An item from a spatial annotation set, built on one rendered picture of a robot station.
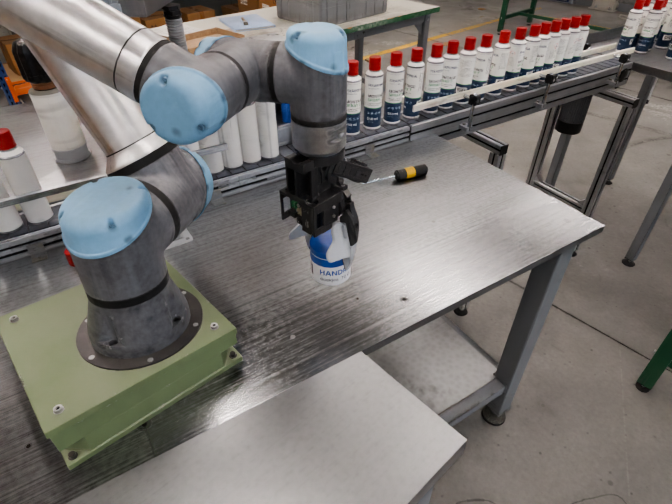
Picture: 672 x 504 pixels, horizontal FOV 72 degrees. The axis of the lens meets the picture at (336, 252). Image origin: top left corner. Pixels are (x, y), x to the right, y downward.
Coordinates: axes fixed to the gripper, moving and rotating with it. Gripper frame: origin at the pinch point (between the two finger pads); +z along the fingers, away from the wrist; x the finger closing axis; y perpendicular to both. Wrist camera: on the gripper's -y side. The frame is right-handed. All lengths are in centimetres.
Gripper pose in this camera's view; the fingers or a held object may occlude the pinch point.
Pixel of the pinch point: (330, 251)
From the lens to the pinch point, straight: 78.8
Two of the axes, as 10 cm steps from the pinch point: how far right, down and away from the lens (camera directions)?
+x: 7.4, 4.2, -5.2
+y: -6.7, 4.6, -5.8
